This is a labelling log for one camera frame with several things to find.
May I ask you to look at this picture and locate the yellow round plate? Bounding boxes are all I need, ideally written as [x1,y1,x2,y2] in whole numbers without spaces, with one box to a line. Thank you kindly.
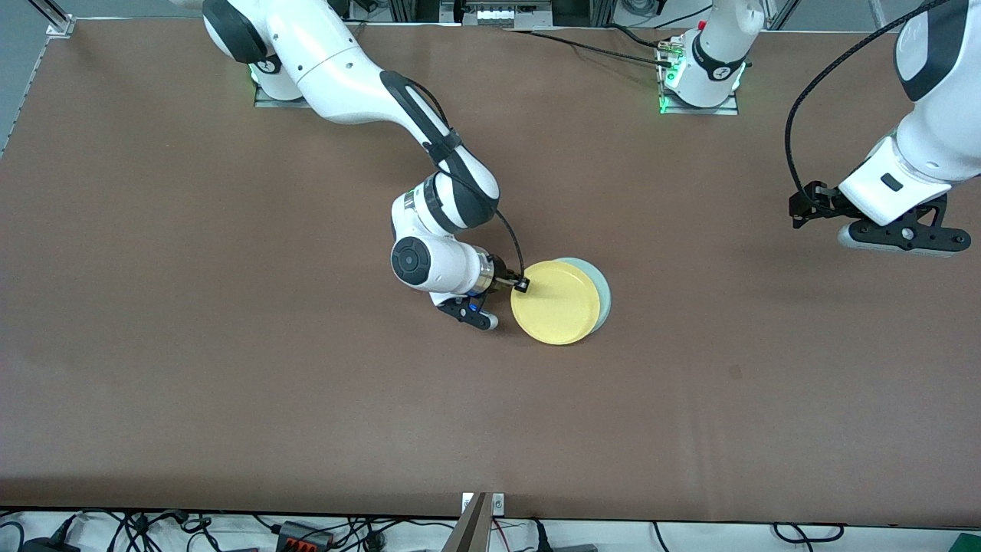
[510,261,602,347]

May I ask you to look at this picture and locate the pale green round plate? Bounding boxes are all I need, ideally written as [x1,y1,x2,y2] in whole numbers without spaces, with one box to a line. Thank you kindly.
[553,257,613,336]

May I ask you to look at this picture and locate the brown slanted beam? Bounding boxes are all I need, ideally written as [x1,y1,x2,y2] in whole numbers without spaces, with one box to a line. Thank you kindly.
[441,492,491,552]

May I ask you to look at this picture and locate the white device with slots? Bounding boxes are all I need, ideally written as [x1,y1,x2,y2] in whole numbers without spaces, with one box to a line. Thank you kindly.
[475,0,554,28]

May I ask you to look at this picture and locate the black orange connector box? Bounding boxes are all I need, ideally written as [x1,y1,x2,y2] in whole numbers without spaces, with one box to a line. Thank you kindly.
[274,521,335,552]

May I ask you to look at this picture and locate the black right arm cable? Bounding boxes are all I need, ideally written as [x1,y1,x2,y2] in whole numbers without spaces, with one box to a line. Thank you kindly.
[399,73,530,284]

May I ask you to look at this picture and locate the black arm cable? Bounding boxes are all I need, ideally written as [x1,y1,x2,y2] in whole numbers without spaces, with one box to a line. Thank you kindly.
[399,73,530,284]
[783,0,951,212]

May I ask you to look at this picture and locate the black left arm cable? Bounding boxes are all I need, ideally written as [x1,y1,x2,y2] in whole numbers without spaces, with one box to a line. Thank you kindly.
[783,0,951,212]

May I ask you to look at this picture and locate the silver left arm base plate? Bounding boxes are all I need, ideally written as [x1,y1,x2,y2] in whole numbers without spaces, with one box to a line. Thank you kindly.
[658,34,740,117]

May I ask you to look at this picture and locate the long black table cable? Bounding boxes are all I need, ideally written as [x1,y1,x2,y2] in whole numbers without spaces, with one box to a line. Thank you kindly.
[502,28,677,70]

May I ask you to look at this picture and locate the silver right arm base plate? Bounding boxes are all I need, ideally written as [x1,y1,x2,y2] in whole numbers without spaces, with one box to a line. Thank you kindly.
[253,77,315,109]

